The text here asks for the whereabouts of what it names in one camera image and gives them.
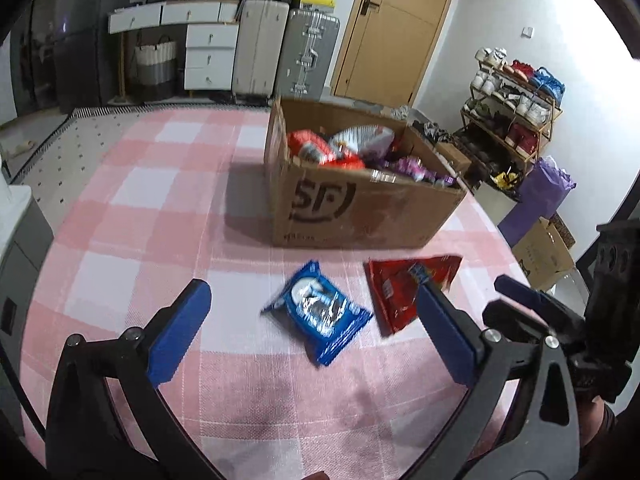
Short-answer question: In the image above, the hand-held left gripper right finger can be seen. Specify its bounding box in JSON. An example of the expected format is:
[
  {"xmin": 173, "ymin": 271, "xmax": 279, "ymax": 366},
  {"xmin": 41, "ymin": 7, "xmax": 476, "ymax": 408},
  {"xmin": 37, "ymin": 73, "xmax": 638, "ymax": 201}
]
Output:
[{"xmin": 415, "ymin": 280, "xmax": 581, "ymax": 480}]

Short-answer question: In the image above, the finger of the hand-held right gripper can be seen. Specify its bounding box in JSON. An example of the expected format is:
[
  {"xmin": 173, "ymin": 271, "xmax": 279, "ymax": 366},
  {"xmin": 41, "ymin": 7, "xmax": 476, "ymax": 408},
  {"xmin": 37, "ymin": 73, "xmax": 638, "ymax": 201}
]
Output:
[
  {"xmin": 481, "ymin": 300, "xmax": 572, "ymax": 345},
  {"xmin": 494, "ymin": 274, "xmax": 587, "ymax": 342}
]

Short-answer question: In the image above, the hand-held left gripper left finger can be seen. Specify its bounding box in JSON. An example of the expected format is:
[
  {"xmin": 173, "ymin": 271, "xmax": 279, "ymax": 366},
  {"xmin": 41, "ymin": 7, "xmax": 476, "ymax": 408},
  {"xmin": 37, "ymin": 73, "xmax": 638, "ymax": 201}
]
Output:
[{"xmin": 46, "ymin": 279, "xmax": 226, "ymax": 480}]

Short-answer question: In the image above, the red triangular snack packet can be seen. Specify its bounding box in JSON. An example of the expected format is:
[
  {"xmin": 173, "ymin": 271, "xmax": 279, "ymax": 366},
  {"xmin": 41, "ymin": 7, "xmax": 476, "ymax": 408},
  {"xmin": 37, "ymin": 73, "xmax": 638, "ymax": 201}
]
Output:
[{"xmin": 363, "ymin": 255, "xmax": 463, "ymax": 338}]

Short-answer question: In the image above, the blue cookie packet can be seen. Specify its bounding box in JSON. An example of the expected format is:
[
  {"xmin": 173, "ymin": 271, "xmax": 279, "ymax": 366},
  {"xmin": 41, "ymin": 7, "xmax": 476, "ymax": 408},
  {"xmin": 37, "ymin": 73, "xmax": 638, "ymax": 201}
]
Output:
[{"xmin": 261, "ymin": 260, "xmax": 375, "ymax": 367}]

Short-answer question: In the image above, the printed cardboard box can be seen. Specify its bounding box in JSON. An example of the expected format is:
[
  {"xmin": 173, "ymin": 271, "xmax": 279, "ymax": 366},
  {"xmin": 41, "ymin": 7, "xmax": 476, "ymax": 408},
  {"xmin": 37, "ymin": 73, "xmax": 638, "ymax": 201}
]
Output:
[{"xmin": 264, "ymin": 97, "xmax": 468, "ymax": 250}]

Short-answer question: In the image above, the dark purple candy packet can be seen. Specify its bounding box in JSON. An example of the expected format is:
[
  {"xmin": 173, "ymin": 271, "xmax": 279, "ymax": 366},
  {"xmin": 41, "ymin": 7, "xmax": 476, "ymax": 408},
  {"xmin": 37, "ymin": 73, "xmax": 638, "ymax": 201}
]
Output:
[{"xmin": 385, "ymin": 156, "xmax": 457, "ymax": 189}]

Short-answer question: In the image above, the silver crispy noodle packet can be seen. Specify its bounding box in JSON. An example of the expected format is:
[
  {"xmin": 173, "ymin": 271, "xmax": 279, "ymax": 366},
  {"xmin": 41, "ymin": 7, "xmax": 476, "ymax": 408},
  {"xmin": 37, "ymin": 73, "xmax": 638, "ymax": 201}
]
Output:
[{"xmin": 330, "ymin": 125, "xmax": 397, "ymax": 158}]

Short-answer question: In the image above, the red glossy snack packet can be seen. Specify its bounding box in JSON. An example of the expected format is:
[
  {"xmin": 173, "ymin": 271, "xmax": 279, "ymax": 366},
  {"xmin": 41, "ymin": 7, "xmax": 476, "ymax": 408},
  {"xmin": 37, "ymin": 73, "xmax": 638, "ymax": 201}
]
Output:
[{"xmin": 286, "ymin": 130, "xmax": 332, "ymax": 164}]

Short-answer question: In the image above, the plain cardboard box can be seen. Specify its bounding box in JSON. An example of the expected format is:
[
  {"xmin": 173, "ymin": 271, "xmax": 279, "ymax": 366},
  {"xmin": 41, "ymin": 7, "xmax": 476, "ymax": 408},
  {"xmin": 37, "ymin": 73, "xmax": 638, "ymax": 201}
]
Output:
[{"xmin": 511, "ymin": 217, "xmax": 576, "ymax": 292}]

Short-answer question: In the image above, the woven patterned basket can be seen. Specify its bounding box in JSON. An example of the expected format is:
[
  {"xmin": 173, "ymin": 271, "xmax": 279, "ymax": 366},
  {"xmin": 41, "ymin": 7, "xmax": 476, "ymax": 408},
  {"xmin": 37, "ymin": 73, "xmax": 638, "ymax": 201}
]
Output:
[{"xmin": 550, "ymin": 212, "xmax": 577, "ymax": 261}]

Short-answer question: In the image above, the purple bag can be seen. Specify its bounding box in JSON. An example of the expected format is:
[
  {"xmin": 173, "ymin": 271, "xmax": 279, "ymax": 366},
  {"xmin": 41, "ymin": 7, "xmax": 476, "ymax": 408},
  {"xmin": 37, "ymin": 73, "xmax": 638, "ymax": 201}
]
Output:
[{"xmin": 497, "ymin": 156, "xmax": 577, "ymax": 248}]

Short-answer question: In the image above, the pink checked tablecloth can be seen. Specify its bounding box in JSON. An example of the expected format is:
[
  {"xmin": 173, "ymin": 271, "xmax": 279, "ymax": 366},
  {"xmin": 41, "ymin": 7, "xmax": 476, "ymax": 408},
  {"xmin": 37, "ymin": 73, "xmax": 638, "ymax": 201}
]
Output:
[{"xmin": 20, "ymin": 105, "xmax": 538, "ymax": 480}]

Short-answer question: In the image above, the small brown cardboard box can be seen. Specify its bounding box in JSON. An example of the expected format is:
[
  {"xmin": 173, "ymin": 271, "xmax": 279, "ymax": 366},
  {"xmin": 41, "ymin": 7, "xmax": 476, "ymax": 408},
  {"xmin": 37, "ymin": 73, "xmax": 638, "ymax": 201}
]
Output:
[{"xmin": 432, "ymin": 140, "xmax": 474, "ymax": 177}]

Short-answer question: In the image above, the grey cabinet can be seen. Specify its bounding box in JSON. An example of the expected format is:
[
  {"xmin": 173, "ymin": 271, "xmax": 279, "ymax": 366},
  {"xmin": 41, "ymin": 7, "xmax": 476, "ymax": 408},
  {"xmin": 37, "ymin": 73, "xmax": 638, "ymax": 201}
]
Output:
[{"xmin": 0, "ymin": 185, "xmax": 55, "ymax": 411}]

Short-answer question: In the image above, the shoe rack with shoes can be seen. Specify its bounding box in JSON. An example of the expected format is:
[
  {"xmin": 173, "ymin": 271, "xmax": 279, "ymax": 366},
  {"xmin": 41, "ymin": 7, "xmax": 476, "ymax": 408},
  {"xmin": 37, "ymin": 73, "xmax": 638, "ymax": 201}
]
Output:
[{"xmin": 452, "ymin": 47, "xmax": 567, "ymax": 197}]

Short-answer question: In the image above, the striped laundry basket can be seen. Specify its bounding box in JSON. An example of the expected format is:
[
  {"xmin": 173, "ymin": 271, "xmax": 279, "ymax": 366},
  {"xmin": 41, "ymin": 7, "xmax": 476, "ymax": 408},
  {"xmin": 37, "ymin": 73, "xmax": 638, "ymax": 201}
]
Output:
[{"xmin": 131, "ymin": 35, "xmax": 178, "ymax": 101}]

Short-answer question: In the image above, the white drawer cabinet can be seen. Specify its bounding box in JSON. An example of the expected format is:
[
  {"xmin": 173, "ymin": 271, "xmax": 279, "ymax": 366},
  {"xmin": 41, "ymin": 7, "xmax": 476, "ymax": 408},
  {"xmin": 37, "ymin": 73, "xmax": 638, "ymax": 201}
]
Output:
[{"xmin": 184, "ymin": 22, "xmax": 240, "ymax": 92}]

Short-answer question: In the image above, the cream suitcase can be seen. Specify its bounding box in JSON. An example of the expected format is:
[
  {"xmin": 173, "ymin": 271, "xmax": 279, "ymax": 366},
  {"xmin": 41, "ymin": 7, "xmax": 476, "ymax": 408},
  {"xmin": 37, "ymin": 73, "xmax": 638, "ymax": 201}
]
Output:
[{"xmin": 232, "ymin": 0, "xmax": 291, "ymax": 101}]

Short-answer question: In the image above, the wooden door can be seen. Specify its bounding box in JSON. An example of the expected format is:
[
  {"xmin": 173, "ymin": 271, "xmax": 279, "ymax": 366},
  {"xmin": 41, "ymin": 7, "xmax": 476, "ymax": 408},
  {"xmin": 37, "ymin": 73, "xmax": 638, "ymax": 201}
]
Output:
[{"xmin": 331, "ymin": 0, "xmax": 463, "ymax": 108}]

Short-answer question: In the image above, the silver suitcase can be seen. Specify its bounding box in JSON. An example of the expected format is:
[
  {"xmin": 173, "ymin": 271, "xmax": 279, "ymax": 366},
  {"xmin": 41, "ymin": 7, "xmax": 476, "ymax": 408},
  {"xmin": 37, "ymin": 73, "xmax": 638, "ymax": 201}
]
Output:
[{"xmin": 275, "ymin": 9, "xmax": 341, "ymax": 102}]

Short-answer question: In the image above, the dark refrigerator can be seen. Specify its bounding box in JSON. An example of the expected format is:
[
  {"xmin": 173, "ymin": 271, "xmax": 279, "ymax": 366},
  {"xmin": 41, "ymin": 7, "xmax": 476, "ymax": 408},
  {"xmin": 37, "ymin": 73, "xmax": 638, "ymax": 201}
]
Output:
[{"xmin": 52, "ymin": 0, "xmax": 121, "ymax": 113}]

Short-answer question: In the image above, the white desk with drawers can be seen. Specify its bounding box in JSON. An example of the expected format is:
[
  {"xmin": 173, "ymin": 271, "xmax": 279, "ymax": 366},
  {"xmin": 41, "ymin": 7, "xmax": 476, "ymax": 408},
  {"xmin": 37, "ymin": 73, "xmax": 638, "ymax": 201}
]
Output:
[{"xmin": 108, "ymin": 0, "xmax": 240, "ymax": 35}]

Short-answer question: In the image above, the wooden mop handle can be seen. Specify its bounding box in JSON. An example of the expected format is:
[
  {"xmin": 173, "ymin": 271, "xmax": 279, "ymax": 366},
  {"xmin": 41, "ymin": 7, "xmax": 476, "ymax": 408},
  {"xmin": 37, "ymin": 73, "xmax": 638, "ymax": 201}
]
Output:
[{"xmin": 117, "ymin": 30, "xmax": 127, "ymax": 100}]

